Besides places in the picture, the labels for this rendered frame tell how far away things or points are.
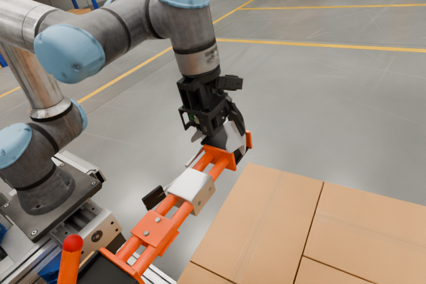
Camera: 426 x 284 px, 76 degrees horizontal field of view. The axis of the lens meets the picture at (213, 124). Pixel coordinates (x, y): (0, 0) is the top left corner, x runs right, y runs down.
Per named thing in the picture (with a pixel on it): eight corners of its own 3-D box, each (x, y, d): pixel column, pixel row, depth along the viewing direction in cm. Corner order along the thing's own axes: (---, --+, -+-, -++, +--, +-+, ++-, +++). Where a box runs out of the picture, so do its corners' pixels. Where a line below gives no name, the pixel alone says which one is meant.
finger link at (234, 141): (232, 169, 56) (209, 134, 53) (245, 151, 60) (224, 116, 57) (243, 168, 54) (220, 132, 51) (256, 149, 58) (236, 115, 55)
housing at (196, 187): (198, 217, 51) (192, 202, 48) (170, 205, 55) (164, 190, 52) (217, 191, 55) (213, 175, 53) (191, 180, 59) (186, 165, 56)
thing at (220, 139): (235, 172, 58) (231, 154, 55) (207, 162, 62) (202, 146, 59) (253, 147, 63) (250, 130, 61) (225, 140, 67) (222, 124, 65)
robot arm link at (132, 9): (74, 9, 43) (127, 2, 38) (120, -8, 51) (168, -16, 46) (96, 56, 47) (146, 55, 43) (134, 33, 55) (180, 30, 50)
